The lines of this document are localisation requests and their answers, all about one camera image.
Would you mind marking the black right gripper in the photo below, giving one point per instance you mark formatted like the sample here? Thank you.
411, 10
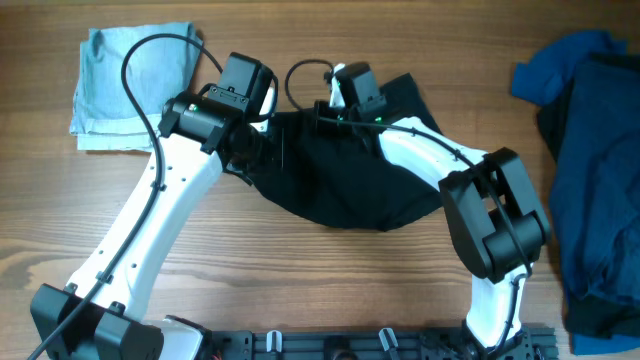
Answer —
321, 110

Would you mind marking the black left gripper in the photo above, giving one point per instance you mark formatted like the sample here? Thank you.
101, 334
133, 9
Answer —
260, 168

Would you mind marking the black shorts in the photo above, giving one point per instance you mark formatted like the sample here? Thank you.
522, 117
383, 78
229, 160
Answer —
330, 176

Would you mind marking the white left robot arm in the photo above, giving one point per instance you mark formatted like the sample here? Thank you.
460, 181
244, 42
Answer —
100, 312

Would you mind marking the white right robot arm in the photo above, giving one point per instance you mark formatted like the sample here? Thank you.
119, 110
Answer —
495, 218

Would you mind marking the folded light blue denim garment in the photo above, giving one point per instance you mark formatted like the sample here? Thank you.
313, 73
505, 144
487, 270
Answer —
104, 118

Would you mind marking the dark blue garment pile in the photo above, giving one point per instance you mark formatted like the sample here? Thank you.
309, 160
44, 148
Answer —
586, 86

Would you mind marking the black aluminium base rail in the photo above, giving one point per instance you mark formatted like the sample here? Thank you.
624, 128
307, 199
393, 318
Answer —
386, 343

